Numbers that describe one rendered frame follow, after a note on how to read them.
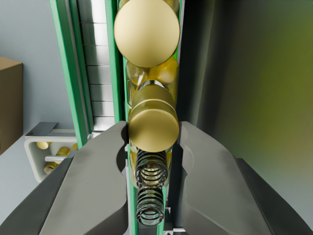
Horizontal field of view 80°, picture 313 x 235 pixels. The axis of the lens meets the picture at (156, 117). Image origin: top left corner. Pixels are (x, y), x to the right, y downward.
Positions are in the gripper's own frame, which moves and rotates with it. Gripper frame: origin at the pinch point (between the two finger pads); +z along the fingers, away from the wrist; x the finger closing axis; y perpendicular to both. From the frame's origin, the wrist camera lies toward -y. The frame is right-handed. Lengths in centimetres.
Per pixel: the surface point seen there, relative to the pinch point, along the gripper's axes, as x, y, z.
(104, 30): -8.9, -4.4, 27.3
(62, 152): -27, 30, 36
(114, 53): -5.8, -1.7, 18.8
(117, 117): -6.0, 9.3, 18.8
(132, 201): -4.3, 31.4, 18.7
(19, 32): -32, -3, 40
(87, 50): -12.3, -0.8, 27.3
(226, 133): 11.6, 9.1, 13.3
